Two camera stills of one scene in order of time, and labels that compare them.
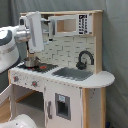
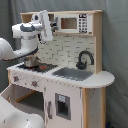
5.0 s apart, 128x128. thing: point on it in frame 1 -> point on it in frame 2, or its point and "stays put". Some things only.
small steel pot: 31,62 stays put
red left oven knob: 15,78 stays put
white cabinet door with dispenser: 63,105 stays put
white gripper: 32,22 -> 42,17
